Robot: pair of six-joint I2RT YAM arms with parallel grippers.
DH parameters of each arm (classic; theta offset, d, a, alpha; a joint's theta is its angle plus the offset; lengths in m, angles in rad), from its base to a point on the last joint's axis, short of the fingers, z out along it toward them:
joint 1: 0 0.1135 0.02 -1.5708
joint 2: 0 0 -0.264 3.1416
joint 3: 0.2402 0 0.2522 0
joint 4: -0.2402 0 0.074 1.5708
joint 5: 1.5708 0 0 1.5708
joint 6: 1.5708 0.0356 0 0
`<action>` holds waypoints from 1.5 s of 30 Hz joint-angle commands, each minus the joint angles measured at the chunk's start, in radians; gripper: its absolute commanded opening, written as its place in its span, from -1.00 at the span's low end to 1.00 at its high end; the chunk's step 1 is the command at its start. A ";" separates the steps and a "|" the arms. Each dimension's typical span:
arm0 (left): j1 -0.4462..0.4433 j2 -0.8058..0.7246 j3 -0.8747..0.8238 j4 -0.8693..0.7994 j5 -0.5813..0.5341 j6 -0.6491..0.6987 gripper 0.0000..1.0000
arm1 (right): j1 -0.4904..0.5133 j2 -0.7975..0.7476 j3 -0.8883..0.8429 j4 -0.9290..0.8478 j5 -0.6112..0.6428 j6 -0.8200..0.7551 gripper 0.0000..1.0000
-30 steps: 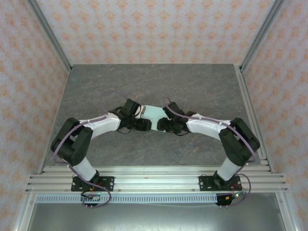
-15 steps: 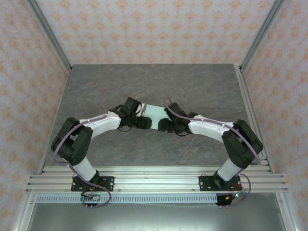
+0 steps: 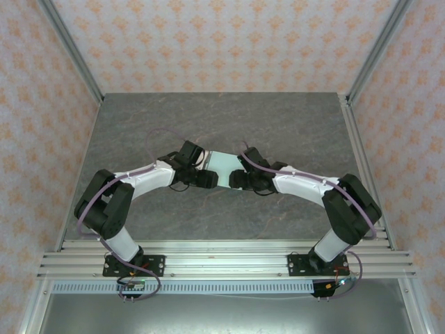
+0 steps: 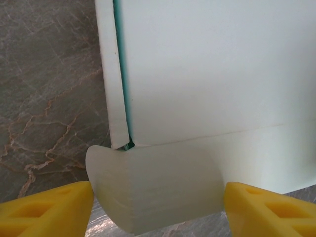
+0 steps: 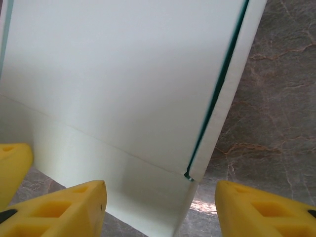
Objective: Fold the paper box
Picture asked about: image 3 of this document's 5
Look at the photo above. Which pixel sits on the teal paper box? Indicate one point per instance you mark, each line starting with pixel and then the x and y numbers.
pixel 224 163

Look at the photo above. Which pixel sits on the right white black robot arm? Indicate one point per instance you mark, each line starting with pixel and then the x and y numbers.
pixel 299 184

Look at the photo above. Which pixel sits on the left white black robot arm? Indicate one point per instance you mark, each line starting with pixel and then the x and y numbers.
pixel 146 177

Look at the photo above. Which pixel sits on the long aluminium extrusion beam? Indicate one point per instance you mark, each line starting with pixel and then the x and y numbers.
pixel 226 268

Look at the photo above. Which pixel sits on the small circuit board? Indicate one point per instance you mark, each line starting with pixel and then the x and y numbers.
pixel 133 286
pixel 347 282

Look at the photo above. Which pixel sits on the grey metal sheet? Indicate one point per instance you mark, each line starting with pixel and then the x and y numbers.
pixel 226 316

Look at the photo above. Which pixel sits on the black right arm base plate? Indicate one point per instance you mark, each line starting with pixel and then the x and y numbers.
pixel 297 266

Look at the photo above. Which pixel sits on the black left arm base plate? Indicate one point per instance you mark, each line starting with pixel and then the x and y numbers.
pixel 153 266

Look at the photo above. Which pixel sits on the aluminium side rail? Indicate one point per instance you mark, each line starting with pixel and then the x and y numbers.
pixel 358 146

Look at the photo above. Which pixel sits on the black mounting bracket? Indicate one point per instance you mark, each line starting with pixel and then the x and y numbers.
pixel 321 292
pixel 139 295

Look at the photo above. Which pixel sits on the aluminium corner post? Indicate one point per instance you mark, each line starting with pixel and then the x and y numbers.
pixel 379 48
pixel 69 48

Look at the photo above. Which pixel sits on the aluminium frame leg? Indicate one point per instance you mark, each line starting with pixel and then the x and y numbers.
pixel 415 309
pixel 34 309

